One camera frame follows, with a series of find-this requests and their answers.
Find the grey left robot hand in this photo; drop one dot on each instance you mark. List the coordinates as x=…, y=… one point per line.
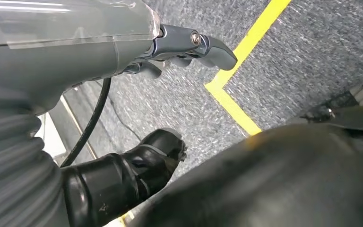
x=59, y=47

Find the yellow floor tape outline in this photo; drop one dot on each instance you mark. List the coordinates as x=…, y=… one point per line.
x=247, y=40

